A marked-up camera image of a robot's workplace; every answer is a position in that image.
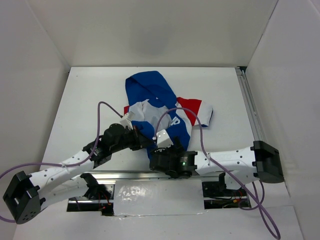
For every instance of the aluminium side rail frame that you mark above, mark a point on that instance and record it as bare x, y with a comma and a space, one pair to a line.
255, 120

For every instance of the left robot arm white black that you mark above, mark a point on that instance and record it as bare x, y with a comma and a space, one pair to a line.
29, 194

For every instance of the white foil covered panel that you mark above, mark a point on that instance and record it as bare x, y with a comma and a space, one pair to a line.
158, 197

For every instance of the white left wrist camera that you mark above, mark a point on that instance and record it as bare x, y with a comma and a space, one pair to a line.
126, 120

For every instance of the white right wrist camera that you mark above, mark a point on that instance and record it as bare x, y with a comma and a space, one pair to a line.
163, 139

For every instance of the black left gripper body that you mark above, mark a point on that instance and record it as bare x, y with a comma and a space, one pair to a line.
130, 140

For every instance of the blue white red jacket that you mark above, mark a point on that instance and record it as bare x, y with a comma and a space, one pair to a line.
156, 107

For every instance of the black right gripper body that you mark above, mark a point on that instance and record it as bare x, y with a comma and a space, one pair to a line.
172, 150

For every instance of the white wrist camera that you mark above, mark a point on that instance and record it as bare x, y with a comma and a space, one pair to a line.
126, 120
163, 139

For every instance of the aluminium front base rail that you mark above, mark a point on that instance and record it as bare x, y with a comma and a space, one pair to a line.
134, 175

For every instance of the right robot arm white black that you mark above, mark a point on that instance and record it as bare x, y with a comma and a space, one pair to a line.
235, 168

